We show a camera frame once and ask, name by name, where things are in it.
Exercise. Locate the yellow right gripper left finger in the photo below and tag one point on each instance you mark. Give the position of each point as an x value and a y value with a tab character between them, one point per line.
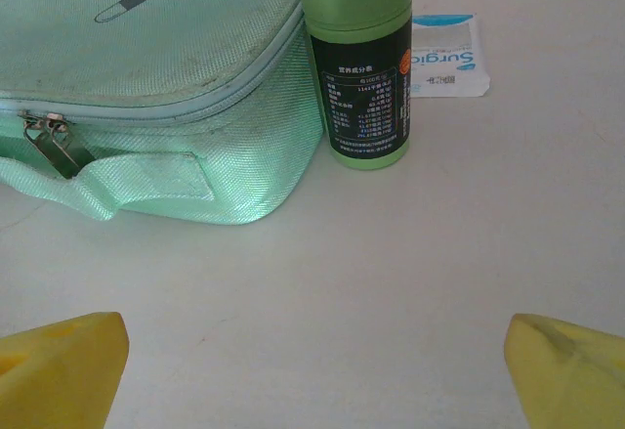
58	375

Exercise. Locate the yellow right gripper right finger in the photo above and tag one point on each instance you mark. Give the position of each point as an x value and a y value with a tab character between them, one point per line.
576	385

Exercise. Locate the mint green medicine bag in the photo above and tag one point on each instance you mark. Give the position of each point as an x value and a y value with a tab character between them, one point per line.
146	57

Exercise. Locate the white blue surgical dressing packet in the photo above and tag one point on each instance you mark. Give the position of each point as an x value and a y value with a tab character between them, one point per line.
446	67

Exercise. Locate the green supplement bottle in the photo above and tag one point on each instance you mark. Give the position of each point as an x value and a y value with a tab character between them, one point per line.
361	82

